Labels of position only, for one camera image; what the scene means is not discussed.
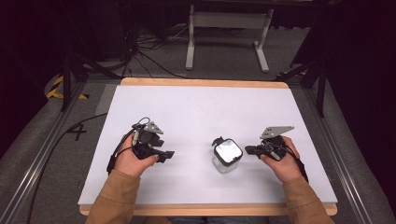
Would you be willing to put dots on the clear jar with black-rimmed lid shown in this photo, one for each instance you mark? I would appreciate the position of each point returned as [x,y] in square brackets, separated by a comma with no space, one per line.
[226,154]

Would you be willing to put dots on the white table mat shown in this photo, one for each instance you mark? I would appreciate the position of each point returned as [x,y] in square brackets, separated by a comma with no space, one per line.
[205,143]

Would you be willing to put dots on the person's right hand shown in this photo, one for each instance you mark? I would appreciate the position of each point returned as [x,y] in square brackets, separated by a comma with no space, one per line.
[285,165]

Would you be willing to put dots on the person's left hand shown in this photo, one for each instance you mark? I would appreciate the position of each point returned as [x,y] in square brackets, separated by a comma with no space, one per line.
[132,161]

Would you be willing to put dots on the white metal stand frame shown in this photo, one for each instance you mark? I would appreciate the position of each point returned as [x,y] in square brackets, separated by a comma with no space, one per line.
[227,37]

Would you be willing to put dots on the yellow black hazard tape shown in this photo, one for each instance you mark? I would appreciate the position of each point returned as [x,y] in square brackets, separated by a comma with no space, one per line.
[60,90]

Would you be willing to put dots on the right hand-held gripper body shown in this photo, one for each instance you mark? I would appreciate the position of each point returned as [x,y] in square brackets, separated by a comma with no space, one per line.
[274,141]

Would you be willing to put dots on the black tripod stand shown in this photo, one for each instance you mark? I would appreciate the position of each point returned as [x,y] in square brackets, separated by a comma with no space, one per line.
[77,71]
[311,77]

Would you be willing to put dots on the aluminium floor rail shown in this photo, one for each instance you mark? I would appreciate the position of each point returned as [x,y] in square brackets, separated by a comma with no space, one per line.
[339,155]
[37,155]

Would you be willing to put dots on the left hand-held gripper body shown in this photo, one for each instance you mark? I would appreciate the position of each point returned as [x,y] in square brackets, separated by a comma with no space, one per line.
[146,137]

